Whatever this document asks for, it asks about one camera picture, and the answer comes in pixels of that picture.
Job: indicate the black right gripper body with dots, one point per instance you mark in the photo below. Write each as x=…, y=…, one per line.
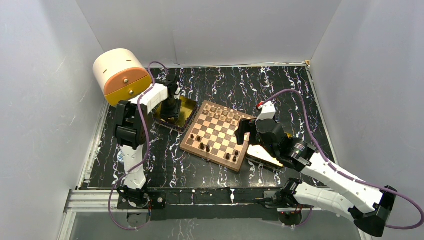
x=260, y=141

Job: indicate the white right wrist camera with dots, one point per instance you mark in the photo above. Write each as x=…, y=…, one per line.
x=266, y=110

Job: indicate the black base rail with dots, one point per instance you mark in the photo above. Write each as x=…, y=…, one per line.
x=263, y=203

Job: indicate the round cream drawer cabinet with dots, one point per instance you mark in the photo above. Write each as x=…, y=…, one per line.
x=120, y=75

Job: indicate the gold tin box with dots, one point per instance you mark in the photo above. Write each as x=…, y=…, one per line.
x=188, y=111

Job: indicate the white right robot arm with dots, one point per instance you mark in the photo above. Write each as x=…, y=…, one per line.
x=367, y=207

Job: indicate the wooden chess board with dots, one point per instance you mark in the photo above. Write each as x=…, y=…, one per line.
x=216, y=125

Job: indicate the gold tin lid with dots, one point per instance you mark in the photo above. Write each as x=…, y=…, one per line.
x=259, y=154

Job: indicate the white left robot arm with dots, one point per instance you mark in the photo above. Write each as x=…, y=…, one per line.
x=131, y=127

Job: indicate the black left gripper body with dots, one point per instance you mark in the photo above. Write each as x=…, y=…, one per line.
x=171, y=109

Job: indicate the small white blue bottle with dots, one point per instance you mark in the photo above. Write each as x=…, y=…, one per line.
x=120, y=157

